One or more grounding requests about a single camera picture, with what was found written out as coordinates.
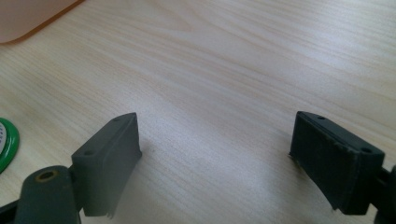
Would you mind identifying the green-rimmed round badge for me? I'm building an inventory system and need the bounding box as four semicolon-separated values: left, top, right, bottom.
0;117;21;175

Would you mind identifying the pink tray with orange rim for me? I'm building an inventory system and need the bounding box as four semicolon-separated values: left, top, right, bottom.
0;0;86;45

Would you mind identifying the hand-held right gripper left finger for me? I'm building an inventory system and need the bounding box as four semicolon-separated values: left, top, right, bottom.
70;112;143;218

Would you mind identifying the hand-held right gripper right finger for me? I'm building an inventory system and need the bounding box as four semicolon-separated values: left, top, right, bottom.
289;110;386;217

